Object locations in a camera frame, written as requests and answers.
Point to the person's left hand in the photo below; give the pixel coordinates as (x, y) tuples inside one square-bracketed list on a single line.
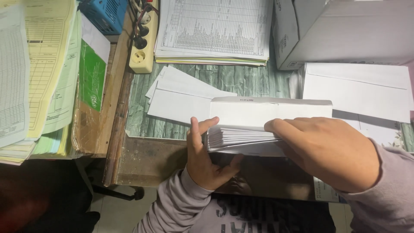
[(202, 168)]

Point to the person's right hand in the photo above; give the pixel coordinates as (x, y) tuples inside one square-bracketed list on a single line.
[(330, 152)]

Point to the person's right fingers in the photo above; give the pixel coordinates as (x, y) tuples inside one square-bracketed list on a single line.
[(284, 129)]

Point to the bundle of white envelopes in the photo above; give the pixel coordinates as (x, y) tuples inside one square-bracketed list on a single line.
[(239, 139)]

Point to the dark glossy envelope box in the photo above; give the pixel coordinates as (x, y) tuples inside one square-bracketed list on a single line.
[(268, 111)]

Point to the green stone pattern table mat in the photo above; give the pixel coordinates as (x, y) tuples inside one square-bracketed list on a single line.
[(233, 79)]

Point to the pile of white envelopes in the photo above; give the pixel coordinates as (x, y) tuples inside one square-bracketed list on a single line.
[(355, 90)]

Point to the person's printed shirt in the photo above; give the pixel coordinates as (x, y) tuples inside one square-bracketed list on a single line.
[(265, 215)]

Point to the floral printed paper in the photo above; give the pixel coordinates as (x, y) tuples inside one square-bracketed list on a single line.
[(381, 132)]

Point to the loose white envelope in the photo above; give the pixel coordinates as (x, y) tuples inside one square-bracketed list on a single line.
[(174, 75), (178, 106)]

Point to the large white cardboard box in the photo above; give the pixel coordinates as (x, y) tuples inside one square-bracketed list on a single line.
[(342, 32)]

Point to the stack of printed table sheets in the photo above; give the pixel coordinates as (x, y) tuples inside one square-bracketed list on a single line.
[(213, 29)]

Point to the cream power strip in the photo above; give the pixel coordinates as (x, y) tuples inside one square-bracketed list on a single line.
[(142, 60)]

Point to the black plug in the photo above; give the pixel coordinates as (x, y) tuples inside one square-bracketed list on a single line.
[(143, 30), (140, 42)]

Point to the white plug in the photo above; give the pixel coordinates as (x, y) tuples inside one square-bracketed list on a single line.
[(145, 17)]

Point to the brown cardboard box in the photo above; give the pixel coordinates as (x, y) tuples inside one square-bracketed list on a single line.
[(85, 129)]

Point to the green plastic packet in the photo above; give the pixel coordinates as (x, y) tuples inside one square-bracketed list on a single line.
[(92, 77)]

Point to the blank white paper sheet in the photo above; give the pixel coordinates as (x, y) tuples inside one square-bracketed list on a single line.
[(95, 37)]

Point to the blue vented device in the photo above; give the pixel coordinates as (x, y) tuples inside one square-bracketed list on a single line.
[(105, 14)]

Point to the dark chair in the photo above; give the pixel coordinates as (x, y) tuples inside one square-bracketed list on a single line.
[(42, 197)]

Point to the stack of coloured form sheets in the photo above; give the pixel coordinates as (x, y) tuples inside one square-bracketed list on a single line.
[(35, 71)]

